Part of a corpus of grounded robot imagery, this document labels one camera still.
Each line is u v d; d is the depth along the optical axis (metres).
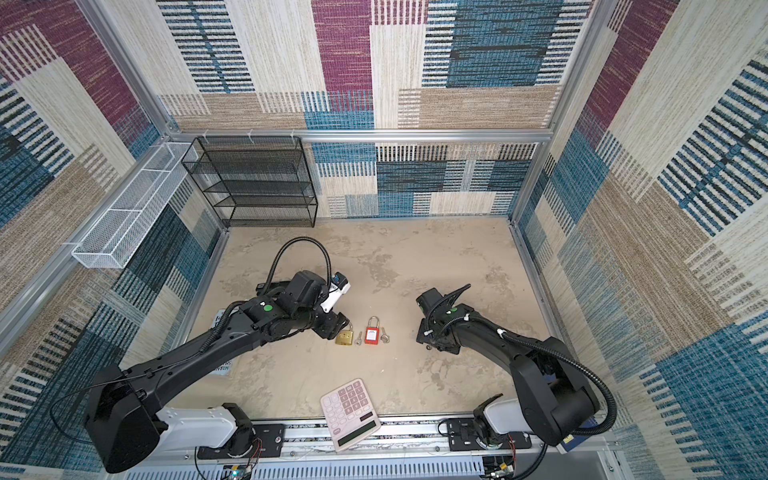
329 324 0.70
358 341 0.90
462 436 0.73
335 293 0.65
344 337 0.89
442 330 0.62
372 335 0.89
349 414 0.76
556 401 0.43
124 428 0.39
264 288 0.98
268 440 0.73
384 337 0.90
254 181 1.09
